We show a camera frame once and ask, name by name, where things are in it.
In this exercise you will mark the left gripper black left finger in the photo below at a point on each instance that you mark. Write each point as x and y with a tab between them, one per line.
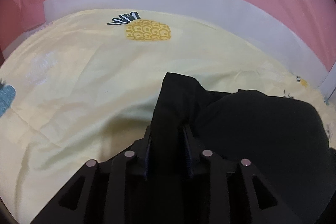
141	149

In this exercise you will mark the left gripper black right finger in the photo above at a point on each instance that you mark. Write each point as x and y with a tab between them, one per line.
196	159

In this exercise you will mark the large black garment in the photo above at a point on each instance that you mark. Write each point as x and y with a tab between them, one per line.
283	137

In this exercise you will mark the yellow pineapple print bedsheet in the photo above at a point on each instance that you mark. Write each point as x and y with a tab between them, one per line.
79	89

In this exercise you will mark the white bed frame rail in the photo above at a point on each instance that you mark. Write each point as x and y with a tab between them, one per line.
237	16

